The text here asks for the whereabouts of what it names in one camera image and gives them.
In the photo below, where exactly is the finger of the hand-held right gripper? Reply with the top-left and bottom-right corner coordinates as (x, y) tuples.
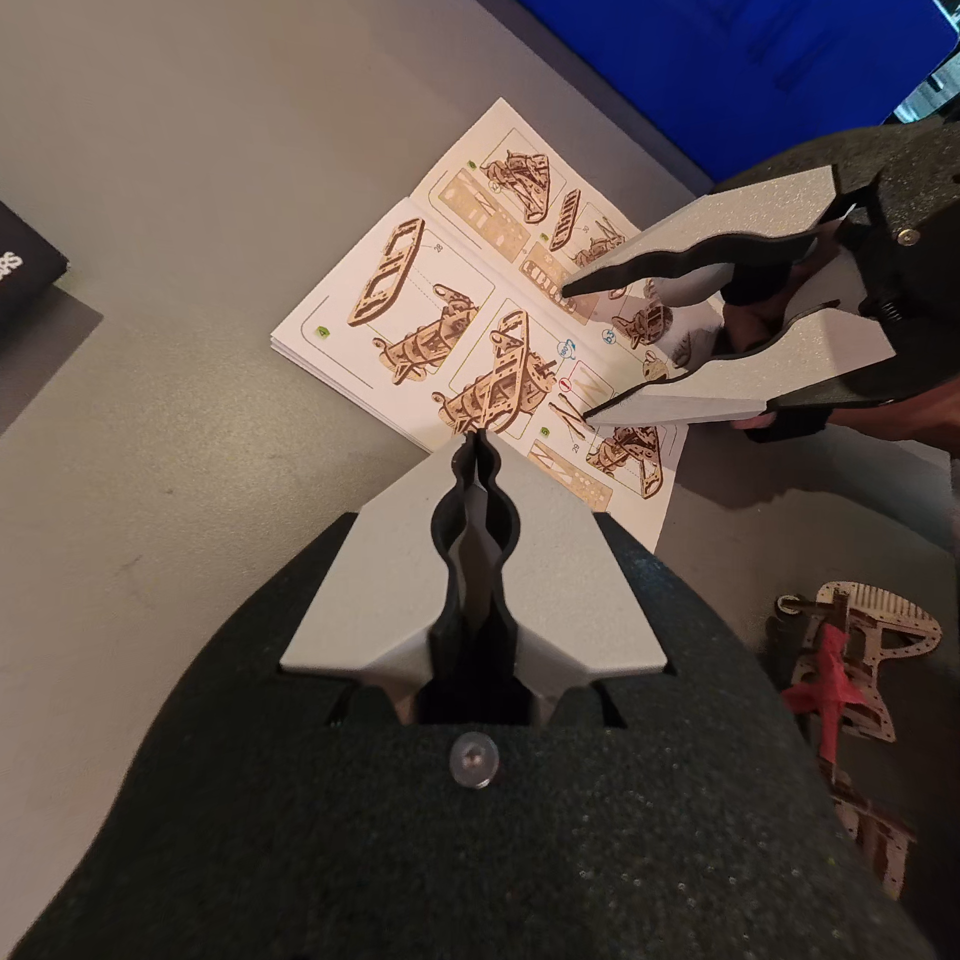
(559, 165), (861, 303)
(582, 298), (899, 430)

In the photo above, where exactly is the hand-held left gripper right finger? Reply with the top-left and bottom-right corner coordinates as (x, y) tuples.
(480, 432), (670, 711)

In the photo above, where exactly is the person's right hand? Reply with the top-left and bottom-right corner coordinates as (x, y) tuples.
(721, 300), (960, 465)

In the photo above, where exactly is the black kit box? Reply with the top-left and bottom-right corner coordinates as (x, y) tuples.
(0, 198), (70, 335)

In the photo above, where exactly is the blue plastic bin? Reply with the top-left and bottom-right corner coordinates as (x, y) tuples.
(517, 0), (950, 185)

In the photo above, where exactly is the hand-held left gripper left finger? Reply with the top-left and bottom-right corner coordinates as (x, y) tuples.
(279, 432), (481, 724)

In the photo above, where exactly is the instruction booklet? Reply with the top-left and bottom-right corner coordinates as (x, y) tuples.
(270, 97), (725, 556)

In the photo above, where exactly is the wooden biplane model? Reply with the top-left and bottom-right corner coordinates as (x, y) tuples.
(772, 581), (944, 901)

